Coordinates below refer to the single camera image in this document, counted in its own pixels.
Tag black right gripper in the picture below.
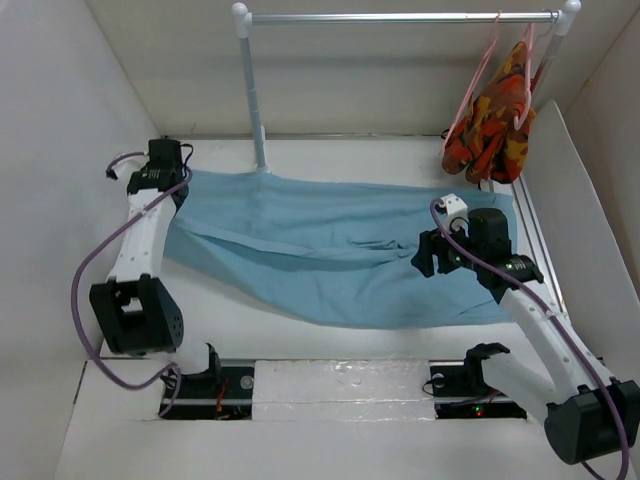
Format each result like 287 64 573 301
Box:
409 216 484 277

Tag light blue trousers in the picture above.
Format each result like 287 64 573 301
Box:
164 171 508 330

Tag pink wire hanger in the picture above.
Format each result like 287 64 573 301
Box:
440 10 502 153

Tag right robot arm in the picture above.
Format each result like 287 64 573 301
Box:
411 195 639 478

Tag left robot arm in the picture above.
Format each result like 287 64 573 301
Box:
89 137 223 397

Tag pink hanger holding garment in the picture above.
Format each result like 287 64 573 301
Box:
514 23 535 130

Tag orange camouflage garment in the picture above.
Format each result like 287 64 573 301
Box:
441 41 536 184

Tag white clothes rack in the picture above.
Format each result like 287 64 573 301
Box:
231 1 582 172

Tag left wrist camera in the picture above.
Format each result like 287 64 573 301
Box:
105 151 148 181

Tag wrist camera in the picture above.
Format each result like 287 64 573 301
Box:
105 151 148 181
436 194 468 230

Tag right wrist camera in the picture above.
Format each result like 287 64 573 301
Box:
436 194 468 230

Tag aluminium rail right side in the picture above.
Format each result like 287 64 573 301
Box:
512 177 567 314

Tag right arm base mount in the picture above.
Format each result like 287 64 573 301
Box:
422 360 527 420

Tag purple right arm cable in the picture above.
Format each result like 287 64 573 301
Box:
430 198 630 480

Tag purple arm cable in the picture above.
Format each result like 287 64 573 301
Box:
71 149 194 416
430 198 630 480

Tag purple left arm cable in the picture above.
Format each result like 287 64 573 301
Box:
71 149 194 416

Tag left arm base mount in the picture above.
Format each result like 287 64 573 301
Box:
159 360 255 421

